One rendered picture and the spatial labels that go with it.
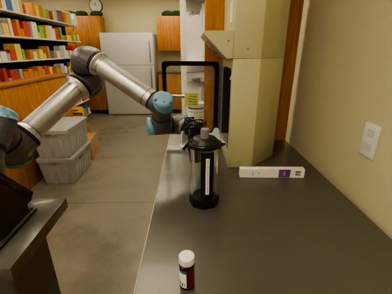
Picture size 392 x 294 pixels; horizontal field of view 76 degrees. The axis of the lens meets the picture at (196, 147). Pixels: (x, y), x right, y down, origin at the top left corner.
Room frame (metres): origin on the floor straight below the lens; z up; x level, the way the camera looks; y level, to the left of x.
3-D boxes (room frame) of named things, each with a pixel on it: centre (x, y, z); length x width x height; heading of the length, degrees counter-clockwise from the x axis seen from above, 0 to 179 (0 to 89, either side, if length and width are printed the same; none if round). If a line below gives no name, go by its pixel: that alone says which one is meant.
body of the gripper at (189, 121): (0.90, 0.01, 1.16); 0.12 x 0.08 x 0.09; 16
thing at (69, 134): (2.81, 1.57, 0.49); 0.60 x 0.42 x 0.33; 1
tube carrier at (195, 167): (0.76, -0.03, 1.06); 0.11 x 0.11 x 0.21
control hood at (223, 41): (1.19, -0.08, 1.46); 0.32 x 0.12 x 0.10; 1
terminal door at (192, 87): (1.37, 0.03, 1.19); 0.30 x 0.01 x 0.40; 82
